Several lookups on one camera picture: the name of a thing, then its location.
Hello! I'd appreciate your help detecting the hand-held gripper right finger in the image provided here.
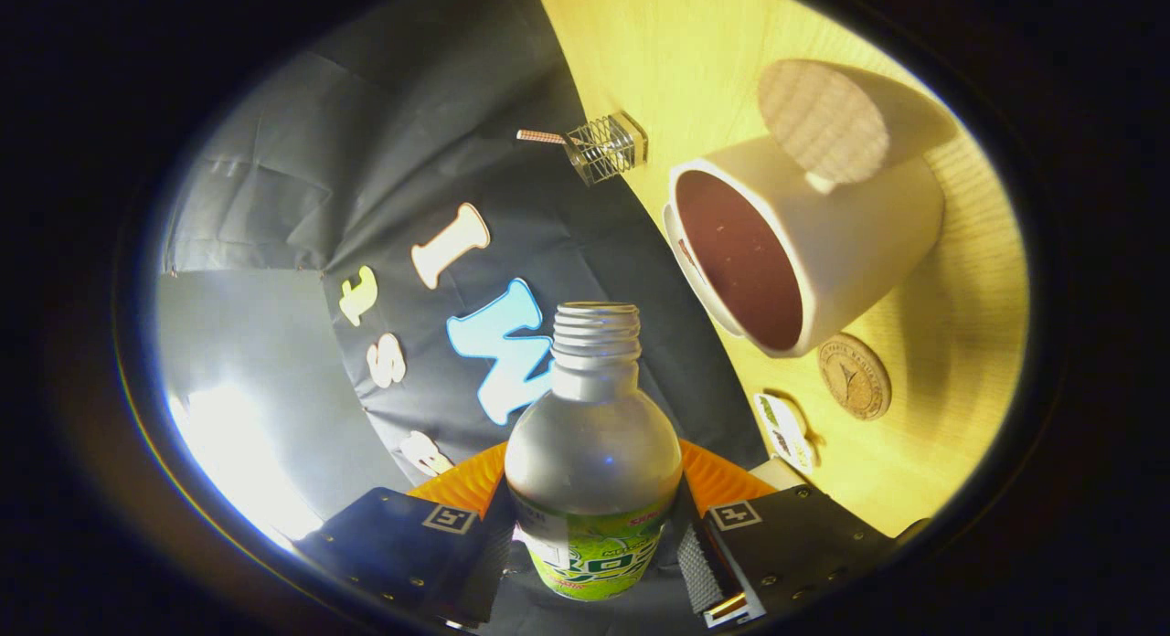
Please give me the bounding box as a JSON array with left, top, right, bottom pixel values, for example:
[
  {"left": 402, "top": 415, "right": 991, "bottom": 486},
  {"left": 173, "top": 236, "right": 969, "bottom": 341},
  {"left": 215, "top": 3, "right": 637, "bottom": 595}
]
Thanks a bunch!
[{"left": 675, "top": 440, "right": 929, "bottom": 630}]

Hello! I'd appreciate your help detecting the white round plate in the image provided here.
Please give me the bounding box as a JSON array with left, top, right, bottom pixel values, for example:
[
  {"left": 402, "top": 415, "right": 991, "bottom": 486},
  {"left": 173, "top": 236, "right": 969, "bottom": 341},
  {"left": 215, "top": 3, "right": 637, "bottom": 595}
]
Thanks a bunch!
[{"left": 661, "top": 202, "right": 746, "bottom": 337}]

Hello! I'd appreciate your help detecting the light wooden table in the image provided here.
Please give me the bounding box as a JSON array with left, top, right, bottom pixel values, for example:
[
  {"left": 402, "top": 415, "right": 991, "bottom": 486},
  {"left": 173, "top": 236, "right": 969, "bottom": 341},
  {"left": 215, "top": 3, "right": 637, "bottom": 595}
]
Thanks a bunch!
[{"left": 528, "top": 0, "right": 1032, "bottom": 538}]

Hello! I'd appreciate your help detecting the wire basket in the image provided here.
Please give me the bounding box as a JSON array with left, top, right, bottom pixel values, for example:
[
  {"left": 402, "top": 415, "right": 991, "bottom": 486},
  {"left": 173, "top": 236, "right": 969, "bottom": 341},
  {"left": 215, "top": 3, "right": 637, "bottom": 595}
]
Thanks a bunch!
[{"left": 564, "top": 111, "right": 649, "bottom": 186}]

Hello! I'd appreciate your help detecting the round cork coaster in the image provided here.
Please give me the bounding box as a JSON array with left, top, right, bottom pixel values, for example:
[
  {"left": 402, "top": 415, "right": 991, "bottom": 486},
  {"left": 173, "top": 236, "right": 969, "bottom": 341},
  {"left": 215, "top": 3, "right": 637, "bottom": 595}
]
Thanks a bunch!
[{"left": 817, "top": 333, "right": 892, "bottom": 422}]

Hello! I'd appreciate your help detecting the silver juice bottle green label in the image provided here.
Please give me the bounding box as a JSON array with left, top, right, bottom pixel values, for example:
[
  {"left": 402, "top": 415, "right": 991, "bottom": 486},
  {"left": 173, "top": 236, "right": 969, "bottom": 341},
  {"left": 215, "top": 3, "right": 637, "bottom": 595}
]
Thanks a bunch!
[{"left": 504, "top": 302, "right": 684, "bottom": 602}]

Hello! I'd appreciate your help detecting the white divided dish with beans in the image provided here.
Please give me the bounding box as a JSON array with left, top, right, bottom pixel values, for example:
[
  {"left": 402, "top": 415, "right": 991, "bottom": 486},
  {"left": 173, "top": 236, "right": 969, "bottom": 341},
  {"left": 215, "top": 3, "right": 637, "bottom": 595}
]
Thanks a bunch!
[{"left": 752, "top": 393, "right": 817, "bottom": 477}]

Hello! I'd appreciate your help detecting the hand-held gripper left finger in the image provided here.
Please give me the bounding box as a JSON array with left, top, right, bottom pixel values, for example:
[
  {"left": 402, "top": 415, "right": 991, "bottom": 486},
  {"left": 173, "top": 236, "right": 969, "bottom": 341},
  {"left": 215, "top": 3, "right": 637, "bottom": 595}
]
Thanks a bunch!
[{"left": 292, "top": 440, "right": 518, "bottom": 630}]

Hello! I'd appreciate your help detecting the white cup with wooden handle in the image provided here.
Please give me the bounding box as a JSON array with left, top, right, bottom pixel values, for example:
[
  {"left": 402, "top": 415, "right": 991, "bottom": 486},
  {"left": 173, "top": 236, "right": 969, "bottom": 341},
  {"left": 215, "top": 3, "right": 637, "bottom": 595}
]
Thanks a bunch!
[{"left": 663, "top": 58, "right": 959, "bottom": 358}]

